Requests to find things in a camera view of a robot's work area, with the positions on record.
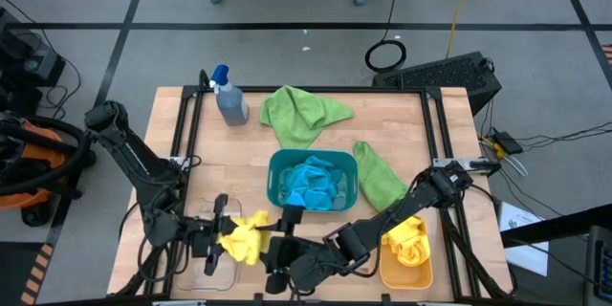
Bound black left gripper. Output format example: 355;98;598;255
190;193;238;277

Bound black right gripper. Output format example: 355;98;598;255
260;205;332;296

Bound yellow microfiber towel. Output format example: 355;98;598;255
381;216;431;268
215;208;274;267

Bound blue microfiber towel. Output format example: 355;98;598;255
285;155;338;212

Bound green microfiber towel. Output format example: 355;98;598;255
259;84;355;150
352;141;410;213

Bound clear plastic container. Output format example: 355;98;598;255
174;195;244;293

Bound teal plastic basket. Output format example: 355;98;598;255
266;147;360;214

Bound yellow plastic basket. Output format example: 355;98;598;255
378;214;435;291

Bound gray spray bottle blue head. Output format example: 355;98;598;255
208;64;250;128

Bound orange black shop vacuum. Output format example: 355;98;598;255
0;109;97;229

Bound white paper sheet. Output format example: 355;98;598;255
497;200;551;277

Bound black power adapter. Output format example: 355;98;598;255
492;128;525;155

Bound black equipment box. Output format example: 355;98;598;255
0;7;67;116

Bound black bar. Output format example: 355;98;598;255
499;203;612;250

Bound gray control box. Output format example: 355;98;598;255
582;224;612;306

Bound black metal table frame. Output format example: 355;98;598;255
112;84;515;306

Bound black hanging cable with coil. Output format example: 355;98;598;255
364;0;407;74

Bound yellow hanging cable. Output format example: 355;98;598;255
445;0;479;58

